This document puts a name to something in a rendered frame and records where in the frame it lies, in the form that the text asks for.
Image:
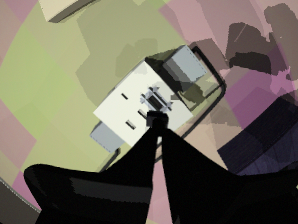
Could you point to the cream flat slab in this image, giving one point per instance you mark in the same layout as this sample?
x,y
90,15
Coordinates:
x,y
55,10

